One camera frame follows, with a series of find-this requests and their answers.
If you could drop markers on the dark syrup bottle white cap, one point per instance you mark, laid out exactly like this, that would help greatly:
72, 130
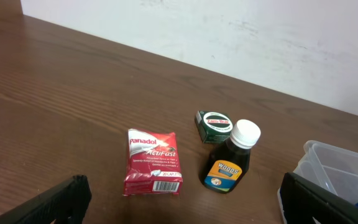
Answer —
229, 161

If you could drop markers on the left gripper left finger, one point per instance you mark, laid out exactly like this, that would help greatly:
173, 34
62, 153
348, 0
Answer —
66, 202

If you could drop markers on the red Panadol ActiFast box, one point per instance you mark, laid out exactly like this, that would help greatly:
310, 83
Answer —
153, 165

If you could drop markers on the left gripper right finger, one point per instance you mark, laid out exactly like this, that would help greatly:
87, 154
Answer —
305, 202

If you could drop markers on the green Zam-Buk box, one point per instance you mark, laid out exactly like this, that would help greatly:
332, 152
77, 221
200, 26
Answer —
213, 127

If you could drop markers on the clear plastic container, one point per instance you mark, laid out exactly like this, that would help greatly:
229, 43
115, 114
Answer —
332, 168

